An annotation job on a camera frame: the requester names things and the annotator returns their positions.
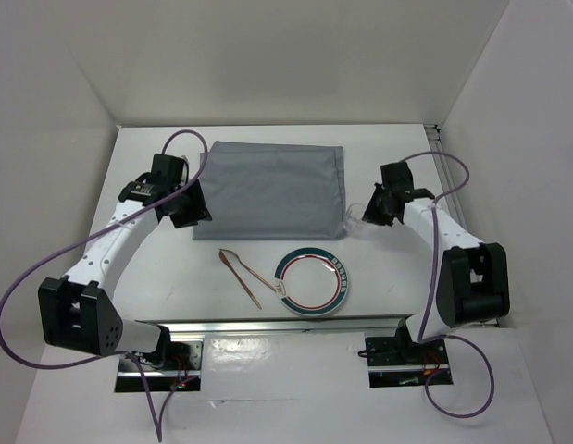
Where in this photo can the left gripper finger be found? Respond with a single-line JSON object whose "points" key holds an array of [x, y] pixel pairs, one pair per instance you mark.
{"points": [[187, 219], [199, 201]]}

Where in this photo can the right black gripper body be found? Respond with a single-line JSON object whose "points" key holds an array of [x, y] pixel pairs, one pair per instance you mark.
{"points": [[390, 191]]}

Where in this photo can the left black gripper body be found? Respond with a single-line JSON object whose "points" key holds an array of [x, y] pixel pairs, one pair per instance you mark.
{"points": [[183, 203]]}

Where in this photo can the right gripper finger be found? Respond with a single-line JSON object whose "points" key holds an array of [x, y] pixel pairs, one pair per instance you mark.
{"points": [[372, 213], [393, 213]]}

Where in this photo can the clear plastic cup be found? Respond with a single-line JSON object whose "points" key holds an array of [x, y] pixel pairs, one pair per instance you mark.
{"points": [[354, 224]]}

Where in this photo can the grey cloth placemat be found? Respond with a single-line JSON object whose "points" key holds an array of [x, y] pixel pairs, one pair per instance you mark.
{"points": [[273, 192]]}

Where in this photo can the white plate green red rim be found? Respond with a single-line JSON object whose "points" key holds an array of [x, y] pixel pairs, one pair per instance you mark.
{"points": [[311, 282]]}

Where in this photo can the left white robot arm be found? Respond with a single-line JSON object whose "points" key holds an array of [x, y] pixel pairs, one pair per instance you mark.
{"points": [[77, 310]]}

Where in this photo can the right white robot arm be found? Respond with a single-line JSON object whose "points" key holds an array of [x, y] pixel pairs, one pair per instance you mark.
{"points": [[468, 277]]}

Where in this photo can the right side aluminium rail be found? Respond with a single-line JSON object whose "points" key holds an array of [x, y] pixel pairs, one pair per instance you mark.
{"points": [[451, 174]]}

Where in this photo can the aluminium rail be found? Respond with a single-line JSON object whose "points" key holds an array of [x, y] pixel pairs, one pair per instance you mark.
{"points": [[279, 326], [451, 174]]}

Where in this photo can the front aluminium rail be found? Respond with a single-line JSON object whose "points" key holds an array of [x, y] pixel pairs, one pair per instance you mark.
{"points": [[279, 326]]}

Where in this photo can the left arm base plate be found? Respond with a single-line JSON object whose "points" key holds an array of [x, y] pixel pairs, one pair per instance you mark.
{"points": [[181, 370]]}

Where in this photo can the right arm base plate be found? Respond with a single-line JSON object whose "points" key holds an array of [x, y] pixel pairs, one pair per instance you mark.
{"points": [[392, 365]]}

